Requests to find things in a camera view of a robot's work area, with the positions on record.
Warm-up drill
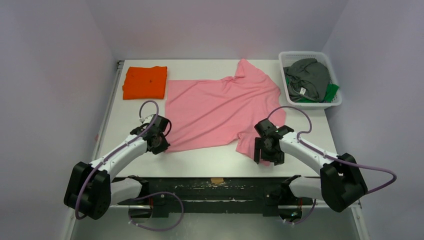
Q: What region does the pink t shirt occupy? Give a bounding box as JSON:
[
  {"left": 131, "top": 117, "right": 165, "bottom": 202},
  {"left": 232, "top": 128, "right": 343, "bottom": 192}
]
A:
[{"left": 165, "top": 59, "right": 281, "bottom": 159}]

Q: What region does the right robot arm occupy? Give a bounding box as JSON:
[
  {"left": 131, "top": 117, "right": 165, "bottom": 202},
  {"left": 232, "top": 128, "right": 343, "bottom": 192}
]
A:
[{"left": 253, "top": 118, "right": 368, "bottom": 213}]

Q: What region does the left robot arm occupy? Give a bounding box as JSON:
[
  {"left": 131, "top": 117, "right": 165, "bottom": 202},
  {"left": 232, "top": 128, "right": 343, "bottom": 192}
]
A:
[{"left": 63, "top": 114, "right": 172, "bottom": 220}]

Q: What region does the brown tape piece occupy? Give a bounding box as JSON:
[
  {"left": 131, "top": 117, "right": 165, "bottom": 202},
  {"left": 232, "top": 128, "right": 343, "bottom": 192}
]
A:
[{"left": 210, "top": 177, "right": 225, "bottom": 185}]

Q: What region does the folded orange t shirt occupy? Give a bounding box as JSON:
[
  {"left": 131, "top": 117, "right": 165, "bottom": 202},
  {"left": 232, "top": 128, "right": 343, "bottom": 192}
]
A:
[{"left": 122, "top": 66, "right": 168, "bottom": 100}]

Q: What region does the grey t shirt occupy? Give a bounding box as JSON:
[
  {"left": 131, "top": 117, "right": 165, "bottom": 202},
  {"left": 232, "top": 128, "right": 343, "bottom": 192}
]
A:
[{"left": 283, "top": 58, "right": 331, "bottom": 100}]

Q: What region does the green t shirt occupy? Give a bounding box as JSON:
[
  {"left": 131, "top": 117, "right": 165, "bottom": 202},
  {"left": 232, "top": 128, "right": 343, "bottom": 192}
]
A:
[{"left": 285, "top": 77, "right": 339, "bottom": 103}]

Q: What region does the white plastic basket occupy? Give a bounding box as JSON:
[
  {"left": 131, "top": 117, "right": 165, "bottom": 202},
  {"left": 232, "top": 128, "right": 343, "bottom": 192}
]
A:
[{"left": 278, "top": 51, "right": 342, "bottom": 110}]

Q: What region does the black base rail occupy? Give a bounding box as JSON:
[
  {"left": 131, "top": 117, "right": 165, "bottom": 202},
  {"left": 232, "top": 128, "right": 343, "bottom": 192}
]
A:
[{"left": 117, "top": 177, "right": 313, "bottom": 220}]

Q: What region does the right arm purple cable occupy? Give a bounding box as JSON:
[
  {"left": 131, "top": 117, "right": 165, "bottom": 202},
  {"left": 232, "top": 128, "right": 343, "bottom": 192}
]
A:
[{"left": 266, "top": 105, "right": 398, "bottom": 226}]

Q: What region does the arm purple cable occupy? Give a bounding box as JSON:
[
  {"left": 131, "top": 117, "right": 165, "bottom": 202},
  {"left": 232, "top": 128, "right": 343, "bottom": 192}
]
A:
[
  {"left": 266, "top": 105, "right": 398, "bottom": 226},
  {"left": 74, "top": 100, "right": 185, "bottom": 232}
]

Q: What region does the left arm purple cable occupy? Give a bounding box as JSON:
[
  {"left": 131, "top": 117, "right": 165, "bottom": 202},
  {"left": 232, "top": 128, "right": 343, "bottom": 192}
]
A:
[{"left": 74, "top": 100, "right": 185, "bottom": 232}]

